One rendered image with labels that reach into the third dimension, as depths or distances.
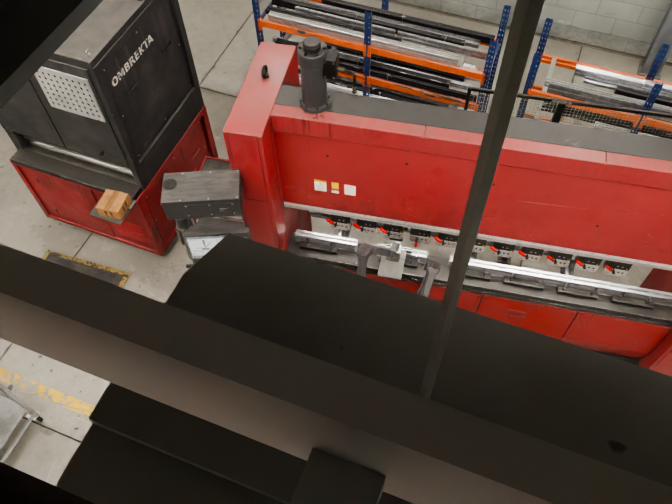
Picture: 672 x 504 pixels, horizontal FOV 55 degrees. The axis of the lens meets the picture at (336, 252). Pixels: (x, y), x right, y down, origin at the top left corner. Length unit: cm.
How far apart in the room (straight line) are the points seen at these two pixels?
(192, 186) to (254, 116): 61
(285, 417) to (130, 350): 4
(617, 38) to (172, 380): 843
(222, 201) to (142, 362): 402
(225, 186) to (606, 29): 551
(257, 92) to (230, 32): 431
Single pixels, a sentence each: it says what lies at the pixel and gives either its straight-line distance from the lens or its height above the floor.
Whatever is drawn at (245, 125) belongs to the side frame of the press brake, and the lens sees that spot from 405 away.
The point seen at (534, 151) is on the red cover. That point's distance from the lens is 400.
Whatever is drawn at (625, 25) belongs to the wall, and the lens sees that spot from 844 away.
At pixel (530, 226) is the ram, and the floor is 158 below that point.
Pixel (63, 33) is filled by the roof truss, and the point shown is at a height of 489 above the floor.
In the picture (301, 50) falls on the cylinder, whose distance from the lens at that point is 386.
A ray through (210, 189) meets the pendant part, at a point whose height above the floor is 195.
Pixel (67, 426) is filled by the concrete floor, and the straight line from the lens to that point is 590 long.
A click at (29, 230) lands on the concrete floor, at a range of 707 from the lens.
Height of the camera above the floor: 516
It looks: 57 degrees down
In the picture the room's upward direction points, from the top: 2 degrees counter-clockwise
